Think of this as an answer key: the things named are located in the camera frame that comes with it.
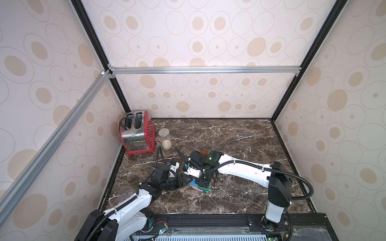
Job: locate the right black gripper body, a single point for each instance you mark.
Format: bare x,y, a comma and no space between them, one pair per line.
203,177

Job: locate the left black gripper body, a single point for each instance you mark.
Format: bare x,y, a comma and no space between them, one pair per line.
173,183

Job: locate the long blue lego brick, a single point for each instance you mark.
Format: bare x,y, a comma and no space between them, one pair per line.
193,184

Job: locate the green lego brick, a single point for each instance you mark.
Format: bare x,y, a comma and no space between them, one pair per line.
206,189

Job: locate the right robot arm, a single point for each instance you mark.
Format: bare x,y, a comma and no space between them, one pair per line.
273,177

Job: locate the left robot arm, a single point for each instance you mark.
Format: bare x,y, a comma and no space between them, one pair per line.
132,215

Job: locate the red and chrome toaster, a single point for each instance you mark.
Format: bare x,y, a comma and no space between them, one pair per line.
137,132

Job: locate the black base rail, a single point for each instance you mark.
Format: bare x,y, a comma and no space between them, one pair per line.
237,227

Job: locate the horizontal aluminium frame bar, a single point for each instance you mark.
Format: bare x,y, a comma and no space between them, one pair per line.
204,70

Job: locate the left aluminium frame bar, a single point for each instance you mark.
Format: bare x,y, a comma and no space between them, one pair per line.
24,181

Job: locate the left black corner post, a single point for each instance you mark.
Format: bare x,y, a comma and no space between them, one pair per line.
94,39

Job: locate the black corner post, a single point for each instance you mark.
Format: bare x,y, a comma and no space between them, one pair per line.
320,38
94,39

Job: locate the right black corner post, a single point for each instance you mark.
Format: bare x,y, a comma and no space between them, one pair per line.
320,38

